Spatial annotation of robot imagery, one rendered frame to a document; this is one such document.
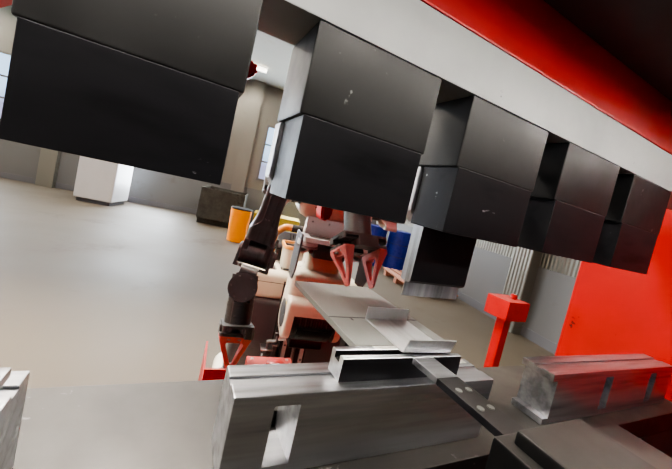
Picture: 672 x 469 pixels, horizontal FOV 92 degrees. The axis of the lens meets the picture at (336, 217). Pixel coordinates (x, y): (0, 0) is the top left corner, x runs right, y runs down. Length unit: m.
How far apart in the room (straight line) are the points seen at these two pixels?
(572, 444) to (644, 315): 0.91
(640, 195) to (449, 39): 0.50
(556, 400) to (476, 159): 0.49
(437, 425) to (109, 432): 0.41
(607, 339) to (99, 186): 7.57
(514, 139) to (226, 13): 0.36
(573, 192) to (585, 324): 0.76
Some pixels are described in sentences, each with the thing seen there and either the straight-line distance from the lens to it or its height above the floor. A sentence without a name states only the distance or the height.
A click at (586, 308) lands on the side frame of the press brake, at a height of 1.02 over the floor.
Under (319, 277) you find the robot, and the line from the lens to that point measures 1.20.
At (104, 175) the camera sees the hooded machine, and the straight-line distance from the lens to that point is 7.70.
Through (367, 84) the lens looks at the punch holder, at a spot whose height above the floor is 1.30.
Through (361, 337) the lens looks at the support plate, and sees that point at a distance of 0.49.
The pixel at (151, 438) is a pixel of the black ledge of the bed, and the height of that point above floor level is 0.87.
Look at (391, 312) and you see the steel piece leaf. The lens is 0.59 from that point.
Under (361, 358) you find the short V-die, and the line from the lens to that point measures 0.44.
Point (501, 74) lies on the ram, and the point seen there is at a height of 1.38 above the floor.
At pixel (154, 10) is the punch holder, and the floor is 1.29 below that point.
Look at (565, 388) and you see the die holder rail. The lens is 0.79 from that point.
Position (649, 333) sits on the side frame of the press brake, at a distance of 1.26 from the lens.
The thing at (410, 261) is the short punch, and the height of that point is 1.13.
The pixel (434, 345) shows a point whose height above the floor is 1.01.
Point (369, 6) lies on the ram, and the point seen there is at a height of 1.37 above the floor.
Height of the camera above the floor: 1.19
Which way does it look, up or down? 4 degrees down
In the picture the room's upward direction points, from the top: 13 degrees clockwise
